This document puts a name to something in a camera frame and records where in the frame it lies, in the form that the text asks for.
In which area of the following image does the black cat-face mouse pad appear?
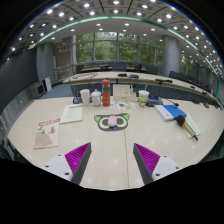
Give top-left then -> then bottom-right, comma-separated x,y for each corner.
93,112 -> 131,132

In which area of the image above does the black handheld microphone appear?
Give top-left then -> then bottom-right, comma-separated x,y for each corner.
175,114 -> 200,141

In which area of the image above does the pale green paper booklet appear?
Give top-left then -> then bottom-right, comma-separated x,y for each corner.
183,113 -> 202,139

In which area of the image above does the printed paper cup with straw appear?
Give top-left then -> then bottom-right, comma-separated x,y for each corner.
137,84 -> 150,108

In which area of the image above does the group of dark chairs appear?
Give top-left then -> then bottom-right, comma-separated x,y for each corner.
74,61 -> 214,94

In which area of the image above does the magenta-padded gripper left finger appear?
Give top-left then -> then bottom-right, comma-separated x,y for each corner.
43,142 -> 93,186

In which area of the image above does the group of ceiling lights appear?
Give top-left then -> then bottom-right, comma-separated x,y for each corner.
9,0 -> 224,78

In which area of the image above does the red and white leaflet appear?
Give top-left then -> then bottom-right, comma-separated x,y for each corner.
33,117 -> 62,150

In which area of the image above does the colourful sticker sheet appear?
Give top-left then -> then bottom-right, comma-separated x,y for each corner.
110,101 -> 136,111

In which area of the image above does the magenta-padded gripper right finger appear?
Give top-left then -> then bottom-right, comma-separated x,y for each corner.
132,143 -> 183,186

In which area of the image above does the beige desk organizer box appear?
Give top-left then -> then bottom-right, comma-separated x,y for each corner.
112,83 -> 138,103

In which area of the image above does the white paper booklet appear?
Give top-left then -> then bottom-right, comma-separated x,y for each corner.
59,103 -> 84,125

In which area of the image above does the red thermos bottle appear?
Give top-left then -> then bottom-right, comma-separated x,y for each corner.
101,79 -> 112,107

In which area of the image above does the blue and white book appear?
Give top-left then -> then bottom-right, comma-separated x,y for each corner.
153,104 -> 188,122

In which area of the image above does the grey floor cabinet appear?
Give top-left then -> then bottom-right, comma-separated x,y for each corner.
29,81 -> 46,99

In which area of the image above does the white lidded mug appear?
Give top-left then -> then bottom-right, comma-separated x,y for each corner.
90,88 -> 103,107

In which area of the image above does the white floor appliance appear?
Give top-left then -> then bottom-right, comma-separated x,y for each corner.
43,76 -> 53,93

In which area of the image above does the curved beige conference desk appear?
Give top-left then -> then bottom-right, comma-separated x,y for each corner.
61,70 -> 221,108

